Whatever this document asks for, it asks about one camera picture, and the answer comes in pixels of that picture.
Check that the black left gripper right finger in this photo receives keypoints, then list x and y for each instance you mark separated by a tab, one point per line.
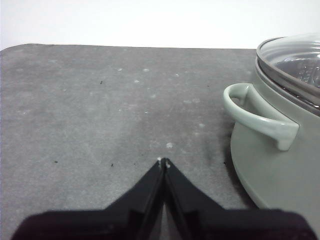
205	222

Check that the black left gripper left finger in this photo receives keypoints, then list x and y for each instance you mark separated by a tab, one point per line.
120	222

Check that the glass lid with gold knob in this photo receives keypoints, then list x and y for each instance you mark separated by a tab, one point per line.
295	60

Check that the pale green electric steamer pot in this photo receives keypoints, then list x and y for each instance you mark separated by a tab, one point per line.
275	170

